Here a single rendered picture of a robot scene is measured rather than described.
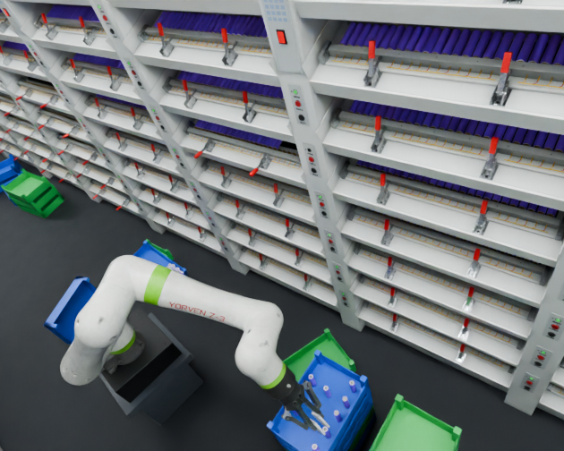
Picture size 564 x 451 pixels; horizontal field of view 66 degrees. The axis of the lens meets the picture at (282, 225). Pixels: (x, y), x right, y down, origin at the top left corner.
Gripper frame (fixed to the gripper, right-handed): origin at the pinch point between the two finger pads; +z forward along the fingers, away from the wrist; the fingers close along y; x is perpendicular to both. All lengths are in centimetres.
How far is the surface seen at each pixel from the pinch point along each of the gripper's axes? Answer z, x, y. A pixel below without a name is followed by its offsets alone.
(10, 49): -154, -161, -56
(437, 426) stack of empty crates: 20.0, 22.8, -20.2
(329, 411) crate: 7.0, -5.0, -6.7
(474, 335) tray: 18, 22, -54
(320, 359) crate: -1.8, -12.8, -18.8
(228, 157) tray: -69, -36, -51
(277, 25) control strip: -99, 21, -50
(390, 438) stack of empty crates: 15.7, 13.6, -9.5
